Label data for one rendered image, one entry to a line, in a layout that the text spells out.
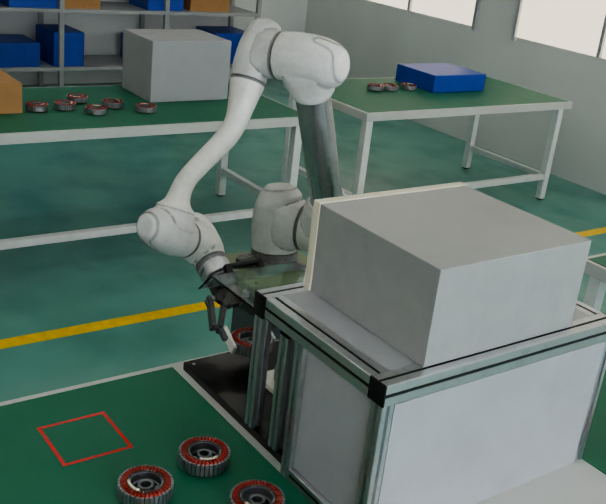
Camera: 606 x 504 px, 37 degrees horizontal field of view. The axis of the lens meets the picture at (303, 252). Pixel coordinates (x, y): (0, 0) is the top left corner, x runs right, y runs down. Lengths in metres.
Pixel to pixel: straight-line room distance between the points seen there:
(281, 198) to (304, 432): 1.11
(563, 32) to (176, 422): 5.95
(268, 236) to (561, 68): 5.03
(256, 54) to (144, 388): 0.94
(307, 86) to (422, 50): 6.29
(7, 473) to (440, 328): 0.93
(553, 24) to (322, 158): 5.21
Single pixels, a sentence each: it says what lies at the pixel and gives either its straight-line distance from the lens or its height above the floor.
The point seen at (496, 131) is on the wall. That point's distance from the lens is 8.06.
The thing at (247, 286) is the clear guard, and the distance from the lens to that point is 2.07.
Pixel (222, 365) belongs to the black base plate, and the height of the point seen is 0.77.
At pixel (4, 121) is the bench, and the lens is 4.57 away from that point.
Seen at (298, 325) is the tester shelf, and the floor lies 1.11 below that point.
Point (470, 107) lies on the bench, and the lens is 6.00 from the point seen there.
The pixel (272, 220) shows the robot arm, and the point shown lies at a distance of 2.84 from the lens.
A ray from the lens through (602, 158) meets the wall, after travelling 7.38.
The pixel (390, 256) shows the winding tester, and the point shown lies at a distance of 1.73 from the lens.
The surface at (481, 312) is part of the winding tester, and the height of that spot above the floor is 1.21.
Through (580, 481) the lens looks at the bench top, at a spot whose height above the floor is 0.75.
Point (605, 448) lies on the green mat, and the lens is 2.34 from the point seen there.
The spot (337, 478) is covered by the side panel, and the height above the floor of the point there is 0.84.
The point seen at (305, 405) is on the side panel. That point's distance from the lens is 1.88.
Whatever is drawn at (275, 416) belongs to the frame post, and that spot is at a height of 0.85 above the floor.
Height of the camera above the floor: 1.91
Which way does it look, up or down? 22 degrees down
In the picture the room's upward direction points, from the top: 7 degrees clockwise
